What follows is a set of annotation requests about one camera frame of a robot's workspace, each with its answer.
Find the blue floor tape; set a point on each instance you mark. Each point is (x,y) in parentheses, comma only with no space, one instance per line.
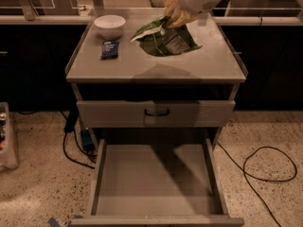
(52,222)

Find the black drawer handle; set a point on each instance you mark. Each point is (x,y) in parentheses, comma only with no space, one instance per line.
(156,114)

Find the open grey middle drawer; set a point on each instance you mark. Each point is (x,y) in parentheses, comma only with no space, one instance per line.
(156,185)

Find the white ceramic bowl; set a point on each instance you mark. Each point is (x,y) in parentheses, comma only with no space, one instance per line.
(110,27)

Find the dark blue snack packet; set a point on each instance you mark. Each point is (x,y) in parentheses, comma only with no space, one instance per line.
(109,50)

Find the closed grey top drawer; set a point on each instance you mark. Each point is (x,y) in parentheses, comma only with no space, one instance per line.
(130,114)

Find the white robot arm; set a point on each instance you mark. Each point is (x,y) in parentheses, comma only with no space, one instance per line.
(181,12)

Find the grey drawer cabinet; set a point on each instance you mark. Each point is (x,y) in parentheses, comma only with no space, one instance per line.
(212,72)

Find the black power plug block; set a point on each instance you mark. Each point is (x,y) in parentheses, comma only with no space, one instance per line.
(71,119)

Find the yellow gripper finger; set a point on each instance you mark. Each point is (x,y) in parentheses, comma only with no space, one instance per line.
(170,7)
(179,17)

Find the blue power adapter box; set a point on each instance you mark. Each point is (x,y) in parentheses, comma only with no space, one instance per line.
(86,139)

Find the clear plastic storage bin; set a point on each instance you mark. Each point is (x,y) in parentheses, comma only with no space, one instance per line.
(9,158)

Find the green jalapeno chip bag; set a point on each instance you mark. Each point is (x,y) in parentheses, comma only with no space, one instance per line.
(157,40)

